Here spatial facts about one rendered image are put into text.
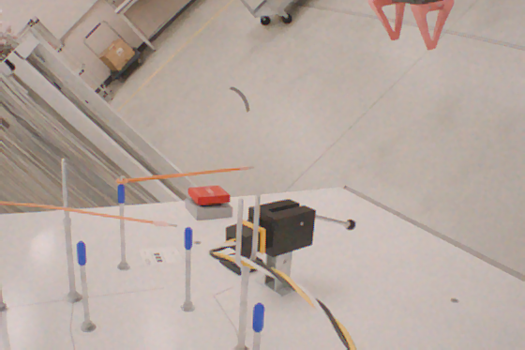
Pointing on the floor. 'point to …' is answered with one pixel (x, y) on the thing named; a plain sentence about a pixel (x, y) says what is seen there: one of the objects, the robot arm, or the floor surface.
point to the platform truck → (126, 64)
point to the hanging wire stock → (68, 140)
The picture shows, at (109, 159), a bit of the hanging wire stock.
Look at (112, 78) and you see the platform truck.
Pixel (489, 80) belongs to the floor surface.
